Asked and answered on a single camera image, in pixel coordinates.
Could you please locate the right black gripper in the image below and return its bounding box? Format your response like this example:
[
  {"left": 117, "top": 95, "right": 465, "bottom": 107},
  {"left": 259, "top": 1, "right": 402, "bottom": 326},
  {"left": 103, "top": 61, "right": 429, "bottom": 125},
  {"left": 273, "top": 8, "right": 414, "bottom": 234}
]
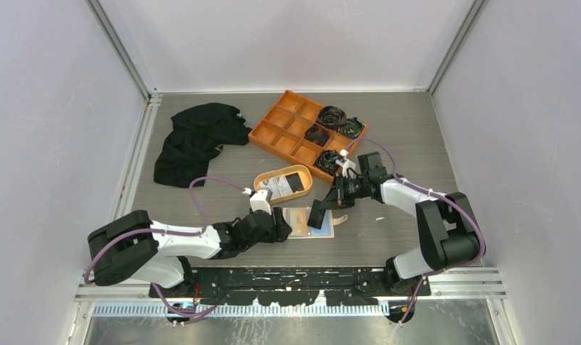
[{"left": 319, "top": 172, "right": 369, "bottom": 211}]

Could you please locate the dark red rolled tie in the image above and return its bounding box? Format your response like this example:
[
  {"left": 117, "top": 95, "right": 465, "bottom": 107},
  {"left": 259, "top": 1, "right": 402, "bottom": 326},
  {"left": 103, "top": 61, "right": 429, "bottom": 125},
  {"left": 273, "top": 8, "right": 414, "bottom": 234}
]
[{"left": 304, "top": 124, "right": 330, "bottom": 147}]

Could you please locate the yellow credit card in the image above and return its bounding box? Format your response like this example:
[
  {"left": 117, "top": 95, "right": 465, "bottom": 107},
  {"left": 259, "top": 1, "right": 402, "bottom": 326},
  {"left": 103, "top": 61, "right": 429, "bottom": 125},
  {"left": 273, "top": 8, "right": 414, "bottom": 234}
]
[{"left": 284, "top": 208, "right": 310, "bottom": 238}]

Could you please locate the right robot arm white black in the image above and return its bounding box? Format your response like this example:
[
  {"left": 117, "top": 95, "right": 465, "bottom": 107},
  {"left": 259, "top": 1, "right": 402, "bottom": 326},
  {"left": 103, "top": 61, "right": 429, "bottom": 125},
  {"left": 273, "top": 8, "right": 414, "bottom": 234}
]
[{"left": 308, "top": 152, "right": 485, "bottom": 295}]

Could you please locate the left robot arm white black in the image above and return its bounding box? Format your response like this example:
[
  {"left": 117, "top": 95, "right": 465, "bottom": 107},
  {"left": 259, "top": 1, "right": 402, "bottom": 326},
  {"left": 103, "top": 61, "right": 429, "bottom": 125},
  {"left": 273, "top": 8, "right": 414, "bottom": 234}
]
[{"left": 84, "top": 207, "right": 292, "bottom": 297}]

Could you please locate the dark brown rolled tie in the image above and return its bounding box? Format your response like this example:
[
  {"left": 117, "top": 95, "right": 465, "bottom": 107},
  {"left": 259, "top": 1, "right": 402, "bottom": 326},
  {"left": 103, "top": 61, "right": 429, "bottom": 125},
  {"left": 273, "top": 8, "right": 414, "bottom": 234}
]
[{"left": 317, "top": 106, "right": 348, "bottom": 130}]

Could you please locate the green patterned rolled tie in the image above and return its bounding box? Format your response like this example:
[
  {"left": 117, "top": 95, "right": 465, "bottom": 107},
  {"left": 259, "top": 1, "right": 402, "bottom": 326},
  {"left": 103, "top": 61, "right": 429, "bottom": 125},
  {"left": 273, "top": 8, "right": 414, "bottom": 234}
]
[{"left": 337, "top": 117, "right": 364, "bottom": 139}]

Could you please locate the black cloth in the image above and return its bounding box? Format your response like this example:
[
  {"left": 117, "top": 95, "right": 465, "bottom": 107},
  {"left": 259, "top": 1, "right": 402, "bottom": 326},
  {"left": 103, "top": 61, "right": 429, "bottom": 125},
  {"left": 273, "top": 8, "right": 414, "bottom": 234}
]
[{"left": 153, "top": 103, "right": 251, "bottom": 188}]

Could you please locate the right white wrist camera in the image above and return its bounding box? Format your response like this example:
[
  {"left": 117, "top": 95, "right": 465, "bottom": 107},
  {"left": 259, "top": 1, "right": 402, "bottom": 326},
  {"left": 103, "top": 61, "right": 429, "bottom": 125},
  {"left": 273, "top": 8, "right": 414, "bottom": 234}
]
[{"left": 335, "top": 149, "right": 358, "bottom": 178}]

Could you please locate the aluminium front frame rail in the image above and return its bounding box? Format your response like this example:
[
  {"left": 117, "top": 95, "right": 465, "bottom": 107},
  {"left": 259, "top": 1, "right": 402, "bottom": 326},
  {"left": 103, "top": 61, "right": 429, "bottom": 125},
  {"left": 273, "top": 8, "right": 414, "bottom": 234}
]
[{"left": 75, "top": 267, "right": 507, "bottom": 321}]

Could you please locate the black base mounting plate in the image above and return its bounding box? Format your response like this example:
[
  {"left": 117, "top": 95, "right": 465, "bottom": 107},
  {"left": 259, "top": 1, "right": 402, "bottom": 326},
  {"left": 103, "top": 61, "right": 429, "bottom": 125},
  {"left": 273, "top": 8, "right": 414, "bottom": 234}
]
[{"left": 161, "top": 267, "right": 429, "bottom": 306}]

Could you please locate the beige card holder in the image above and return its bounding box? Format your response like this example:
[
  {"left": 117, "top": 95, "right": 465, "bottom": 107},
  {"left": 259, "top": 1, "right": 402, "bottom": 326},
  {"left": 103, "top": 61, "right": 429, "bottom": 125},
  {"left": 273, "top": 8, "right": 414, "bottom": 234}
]
[{"left": 281, "top": 206, "right": 349, "bottom": 240}]

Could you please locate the right credit card in tray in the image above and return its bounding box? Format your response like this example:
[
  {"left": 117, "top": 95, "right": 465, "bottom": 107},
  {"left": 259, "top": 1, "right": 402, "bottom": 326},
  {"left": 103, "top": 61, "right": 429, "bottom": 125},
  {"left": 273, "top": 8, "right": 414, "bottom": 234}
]
[{"left": 259, "top": 175, "right": 292, "bottom": 198}]

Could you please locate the orange compartment organizer box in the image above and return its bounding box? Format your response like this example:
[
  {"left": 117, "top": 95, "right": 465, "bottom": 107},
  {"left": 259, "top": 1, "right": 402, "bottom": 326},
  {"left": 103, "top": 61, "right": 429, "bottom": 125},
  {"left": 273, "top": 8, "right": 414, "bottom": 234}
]
[{"left": 248, "top": 90, "right": 368, "bottom": 184}]

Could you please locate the orange oval tray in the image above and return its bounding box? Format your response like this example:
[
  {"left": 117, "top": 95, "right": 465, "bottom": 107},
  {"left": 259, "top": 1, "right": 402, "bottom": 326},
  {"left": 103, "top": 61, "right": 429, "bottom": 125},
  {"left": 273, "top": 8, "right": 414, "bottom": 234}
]
[{"left": 253, "top": 165, "right": 313, "bottom": 204}]

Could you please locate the green yellow rolled tie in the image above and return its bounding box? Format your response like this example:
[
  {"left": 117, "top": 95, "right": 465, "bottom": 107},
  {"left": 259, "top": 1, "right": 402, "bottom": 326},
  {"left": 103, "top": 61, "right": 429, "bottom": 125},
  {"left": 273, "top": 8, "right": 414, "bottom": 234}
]
[{"left": 314, "top": 149, "right": 342, "bottom": 176}]

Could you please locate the black VIP credit card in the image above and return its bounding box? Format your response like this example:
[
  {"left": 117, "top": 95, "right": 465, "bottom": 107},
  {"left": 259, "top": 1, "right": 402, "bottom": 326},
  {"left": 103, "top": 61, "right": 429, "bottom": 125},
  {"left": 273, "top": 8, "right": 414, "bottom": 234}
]
[{"left": 285, "top": 172, "right": 305, "bottom": 193}]

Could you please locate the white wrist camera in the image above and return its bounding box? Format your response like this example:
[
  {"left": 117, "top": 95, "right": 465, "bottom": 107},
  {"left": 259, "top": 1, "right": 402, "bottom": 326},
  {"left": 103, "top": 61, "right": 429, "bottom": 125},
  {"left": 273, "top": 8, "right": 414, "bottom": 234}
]
[
  {"left": 335, "top": 149, "right": 358, "bottom": 178},
  {"left": 249, "top": 188, "right": 272, "bottom": 215}
]

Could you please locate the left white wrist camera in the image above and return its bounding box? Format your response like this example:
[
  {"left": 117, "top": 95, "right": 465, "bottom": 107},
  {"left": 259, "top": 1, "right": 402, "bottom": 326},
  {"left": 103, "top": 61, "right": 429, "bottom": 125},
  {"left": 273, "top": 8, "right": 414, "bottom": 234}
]
[{"left": 249, "top": 188, "right": 272, "bottom": 215}]

